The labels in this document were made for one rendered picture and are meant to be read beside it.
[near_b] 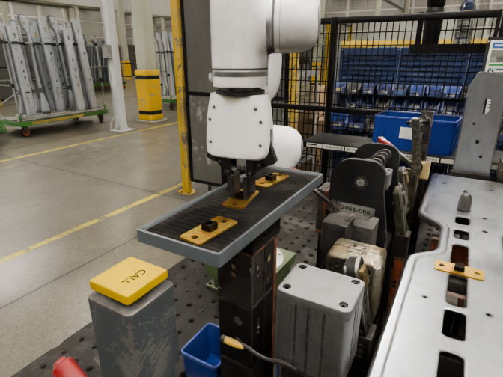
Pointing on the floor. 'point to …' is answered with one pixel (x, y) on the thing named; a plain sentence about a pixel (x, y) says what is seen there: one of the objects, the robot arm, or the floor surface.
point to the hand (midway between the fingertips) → (241, 185)
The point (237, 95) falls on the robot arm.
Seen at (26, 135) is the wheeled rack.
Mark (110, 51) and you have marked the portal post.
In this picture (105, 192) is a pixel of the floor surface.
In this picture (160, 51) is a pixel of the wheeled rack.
